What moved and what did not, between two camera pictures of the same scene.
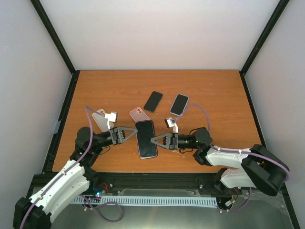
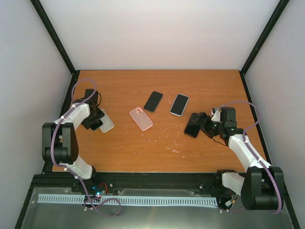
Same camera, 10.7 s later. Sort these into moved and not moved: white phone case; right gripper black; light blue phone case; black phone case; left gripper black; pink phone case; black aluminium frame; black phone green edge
Moved: black phone case; right gripper black; left gripper black
Not moved: white phone case; black aluminium frame; light blue phone case; pink phone case; black phone green edge
